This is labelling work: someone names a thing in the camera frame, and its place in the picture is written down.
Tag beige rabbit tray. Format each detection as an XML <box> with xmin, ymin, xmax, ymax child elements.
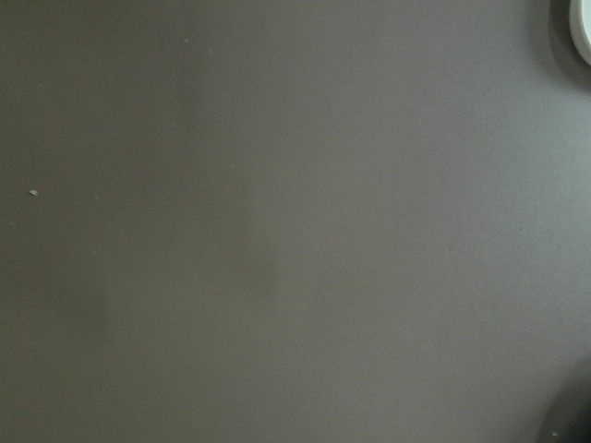
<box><xmin>569</xmin><ymin>0</ymin><xmax>591</xmax><ymax>66</ymax></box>

